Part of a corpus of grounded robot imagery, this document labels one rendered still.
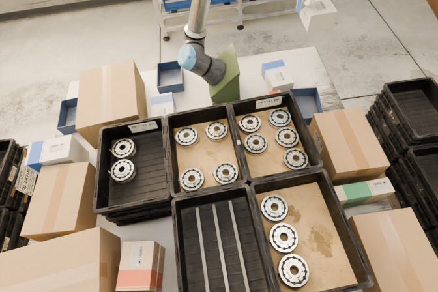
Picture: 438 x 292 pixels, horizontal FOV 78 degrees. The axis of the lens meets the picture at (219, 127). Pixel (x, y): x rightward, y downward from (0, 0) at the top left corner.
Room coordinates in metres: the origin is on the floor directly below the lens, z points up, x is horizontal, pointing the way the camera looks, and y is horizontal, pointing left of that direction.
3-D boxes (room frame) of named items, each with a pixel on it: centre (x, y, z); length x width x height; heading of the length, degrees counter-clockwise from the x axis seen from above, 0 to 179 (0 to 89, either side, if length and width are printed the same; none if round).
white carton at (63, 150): (0.71, 0.80, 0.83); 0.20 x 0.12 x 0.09; 93
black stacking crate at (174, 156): (0.57, 0.08, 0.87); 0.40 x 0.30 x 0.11; 3
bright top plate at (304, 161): (0.48, -0.30, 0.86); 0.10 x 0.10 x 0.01
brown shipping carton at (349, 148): (0.54, -0.55, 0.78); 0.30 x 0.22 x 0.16; 179
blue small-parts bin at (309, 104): (0.83, -0.47, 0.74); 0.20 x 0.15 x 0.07; 173
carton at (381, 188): (0.32, -0.53, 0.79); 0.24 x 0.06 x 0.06; 91
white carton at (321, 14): (1.13, -0.55, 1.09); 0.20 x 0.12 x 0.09; 179
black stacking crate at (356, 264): (0.19, -0.24, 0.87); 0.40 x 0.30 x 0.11; 3
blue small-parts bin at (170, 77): (1.20, 0.24, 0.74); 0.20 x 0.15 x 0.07; 179
